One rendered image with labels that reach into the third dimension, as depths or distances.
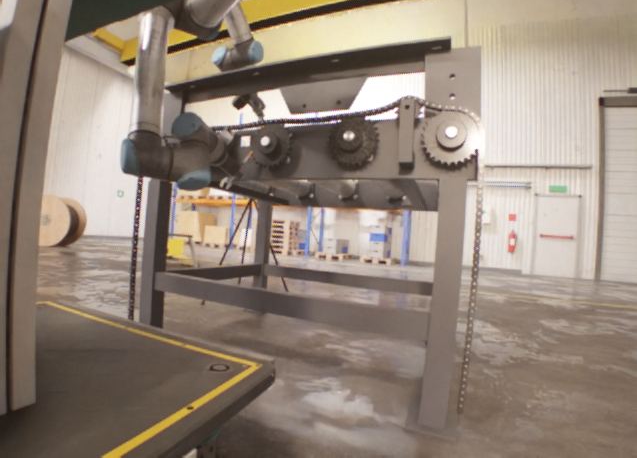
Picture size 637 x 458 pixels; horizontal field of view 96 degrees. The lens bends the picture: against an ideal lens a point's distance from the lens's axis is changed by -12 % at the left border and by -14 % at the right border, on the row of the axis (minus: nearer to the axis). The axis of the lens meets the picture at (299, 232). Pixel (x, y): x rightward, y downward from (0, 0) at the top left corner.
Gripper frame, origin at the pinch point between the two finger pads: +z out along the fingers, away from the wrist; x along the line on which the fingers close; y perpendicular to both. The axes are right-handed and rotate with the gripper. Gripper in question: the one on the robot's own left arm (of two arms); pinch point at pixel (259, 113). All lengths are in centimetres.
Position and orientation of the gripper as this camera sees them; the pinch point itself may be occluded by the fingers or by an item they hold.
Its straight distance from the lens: 145.7
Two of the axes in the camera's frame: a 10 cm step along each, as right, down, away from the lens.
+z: 3.8, 7.8, -5.0
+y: 7.5, -5.7, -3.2
